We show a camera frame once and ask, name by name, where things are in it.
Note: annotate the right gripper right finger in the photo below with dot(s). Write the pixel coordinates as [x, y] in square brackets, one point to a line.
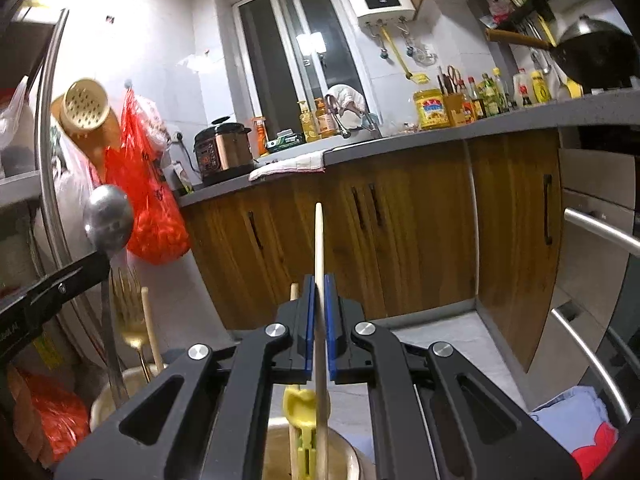
[434, 414]

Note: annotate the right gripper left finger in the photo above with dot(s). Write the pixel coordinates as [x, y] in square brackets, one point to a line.
[288, 340]

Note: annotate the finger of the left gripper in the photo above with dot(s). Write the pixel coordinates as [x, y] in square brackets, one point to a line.
[30, 306]

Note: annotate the thin wooden chopstick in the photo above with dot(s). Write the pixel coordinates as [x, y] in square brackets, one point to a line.
[148, 316]

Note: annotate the yellow plastic training chopstick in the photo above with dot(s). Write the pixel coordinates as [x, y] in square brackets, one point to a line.
[300, 410]

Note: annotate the gold fork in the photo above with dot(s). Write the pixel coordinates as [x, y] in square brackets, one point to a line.
[127, 295]

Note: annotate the long steel spoon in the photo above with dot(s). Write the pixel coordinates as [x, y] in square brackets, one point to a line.
[108, 221]

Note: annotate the wooden kitchen cabinets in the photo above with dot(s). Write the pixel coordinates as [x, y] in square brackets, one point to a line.
[404, 232]

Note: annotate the red bag on shelf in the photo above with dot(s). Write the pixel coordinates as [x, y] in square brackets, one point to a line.
[47, 420]

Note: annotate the white floral ceramic utensil holder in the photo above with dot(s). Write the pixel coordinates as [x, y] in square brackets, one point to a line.
[199, 419]

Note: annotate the blue cartoon cloth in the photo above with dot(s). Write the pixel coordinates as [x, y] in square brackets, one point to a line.
[577, 418]

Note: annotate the red plastic bag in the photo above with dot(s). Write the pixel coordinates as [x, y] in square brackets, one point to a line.
[159, 234]

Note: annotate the built-in oven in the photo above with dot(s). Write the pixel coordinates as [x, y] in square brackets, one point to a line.
[591, 336]

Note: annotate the yellow perforated scoop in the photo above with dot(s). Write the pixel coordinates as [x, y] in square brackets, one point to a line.
[86, 116]

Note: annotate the electric pressure cooker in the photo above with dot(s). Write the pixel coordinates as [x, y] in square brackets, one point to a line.
[222, 151]

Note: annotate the white dish towel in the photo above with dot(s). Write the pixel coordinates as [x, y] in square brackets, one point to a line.
[301, 164]

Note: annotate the yellow oil tub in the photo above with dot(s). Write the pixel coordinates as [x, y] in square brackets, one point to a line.
[431, 109]

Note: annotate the chrome curved rail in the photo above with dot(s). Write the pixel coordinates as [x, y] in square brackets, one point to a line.
[49, 205]

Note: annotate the black wok with handle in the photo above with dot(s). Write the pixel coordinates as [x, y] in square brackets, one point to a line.
[596, 54]

